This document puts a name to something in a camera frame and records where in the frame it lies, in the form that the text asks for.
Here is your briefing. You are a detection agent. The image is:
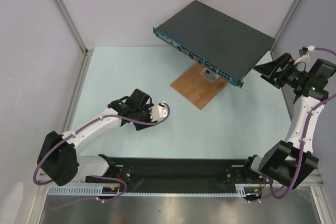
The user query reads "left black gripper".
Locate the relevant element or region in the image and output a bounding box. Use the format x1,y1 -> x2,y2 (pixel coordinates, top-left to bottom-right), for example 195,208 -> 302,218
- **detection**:
133,103 -> 158,131

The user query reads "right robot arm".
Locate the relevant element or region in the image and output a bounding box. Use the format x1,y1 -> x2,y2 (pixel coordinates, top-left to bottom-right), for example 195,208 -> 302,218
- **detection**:
241,47 -> 335,190

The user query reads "wooden base board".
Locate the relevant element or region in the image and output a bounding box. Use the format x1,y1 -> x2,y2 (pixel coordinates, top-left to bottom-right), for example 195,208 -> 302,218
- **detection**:
170,63 -> 229,110

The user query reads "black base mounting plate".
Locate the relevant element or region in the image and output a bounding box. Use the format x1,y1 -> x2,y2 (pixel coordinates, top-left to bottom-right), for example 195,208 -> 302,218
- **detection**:
85,155 -> 260,190

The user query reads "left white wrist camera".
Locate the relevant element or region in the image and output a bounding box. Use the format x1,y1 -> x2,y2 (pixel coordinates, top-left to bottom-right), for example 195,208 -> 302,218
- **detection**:
150,101 -> 169,122

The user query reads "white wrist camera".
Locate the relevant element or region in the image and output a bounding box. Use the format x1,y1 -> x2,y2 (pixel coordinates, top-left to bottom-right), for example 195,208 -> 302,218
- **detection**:
150,101 -> 169,122
294,46 -> 315,65

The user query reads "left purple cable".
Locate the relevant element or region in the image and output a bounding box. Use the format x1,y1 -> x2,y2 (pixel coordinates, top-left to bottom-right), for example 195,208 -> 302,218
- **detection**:
33,102 -> 171,210

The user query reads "purple cable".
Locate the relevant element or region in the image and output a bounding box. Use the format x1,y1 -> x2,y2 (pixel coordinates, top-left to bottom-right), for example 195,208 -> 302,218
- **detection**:
246,47 -> 336,204
33,102 -> 171,210

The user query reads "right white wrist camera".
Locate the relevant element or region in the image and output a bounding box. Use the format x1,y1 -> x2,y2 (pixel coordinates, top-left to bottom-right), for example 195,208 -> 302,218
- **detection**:
294,46 -> 315,65

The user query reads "black blue network switch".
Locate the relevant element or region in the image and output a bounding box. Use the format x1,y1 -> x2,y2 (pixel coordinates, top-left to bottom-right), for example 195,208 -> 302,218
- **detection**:
153,0 -> 275,88

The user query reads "metal switch stand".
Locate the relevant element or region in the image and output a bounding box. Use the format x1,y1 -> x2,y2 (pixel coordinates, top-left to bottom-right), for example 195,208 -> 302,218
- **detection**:
200,68 -> 219,82

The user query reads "white slotted cable duct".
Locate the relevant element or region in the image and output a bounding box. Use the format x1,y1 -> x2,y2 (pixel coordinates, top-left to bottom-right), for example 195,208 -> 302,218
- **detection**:
48,185 -> 260,197

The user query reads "right aluminium frame post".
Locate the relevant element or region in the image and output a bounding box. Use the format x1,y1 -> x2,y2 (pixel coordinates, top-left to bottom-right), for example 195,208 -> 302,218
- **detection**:
270,0 -> 302,52

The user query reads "aluminium frame post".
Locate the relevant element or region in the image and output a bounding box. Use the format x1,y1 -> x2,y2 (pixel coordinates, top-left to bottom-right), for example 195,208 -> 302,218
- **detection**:
270,0 -> 302,52
36,0 -> 92,57

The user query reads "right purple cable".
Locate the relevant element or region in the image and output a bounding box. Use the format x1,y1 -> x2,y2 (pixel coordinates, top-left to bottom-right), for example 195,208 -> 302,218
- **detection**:
246,47 -> 336,204

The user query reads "left aluminium frame post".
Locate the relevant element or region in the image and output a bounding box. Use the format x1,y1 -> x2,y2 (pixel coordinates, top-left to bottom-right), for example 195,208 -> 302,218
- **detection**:
36,0 -> 92,57

